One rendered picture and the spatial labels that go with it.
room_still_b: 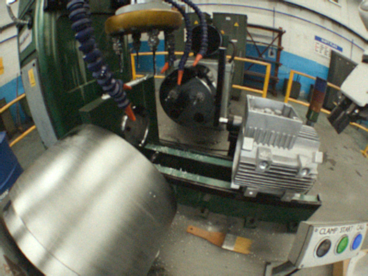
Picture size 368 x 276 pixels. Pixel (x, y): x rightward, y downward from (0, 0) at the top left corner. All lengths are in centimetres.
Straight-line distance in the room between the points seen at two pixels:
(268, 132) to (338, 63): 537
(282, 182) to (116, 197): 32
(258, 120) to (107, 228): 30
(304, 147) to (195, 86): 41
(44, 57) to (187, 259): 62
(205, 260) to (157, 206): 30
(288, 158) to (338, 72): 534
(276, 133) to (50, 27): 57
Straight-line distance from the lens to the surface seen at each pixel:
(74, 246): 16
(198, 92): 59
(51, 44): 45
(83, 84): 50
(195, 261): 47
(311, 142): 40
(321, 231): 27
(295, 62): 554
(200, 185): 44
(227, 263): 49
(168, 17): 34
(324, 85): 71
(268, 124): 33
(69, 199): 17
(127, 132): 47
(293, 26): 559
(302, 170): 36
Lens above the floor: 126
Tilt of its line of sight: 35 degrees down
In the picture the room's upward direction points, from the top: straight up
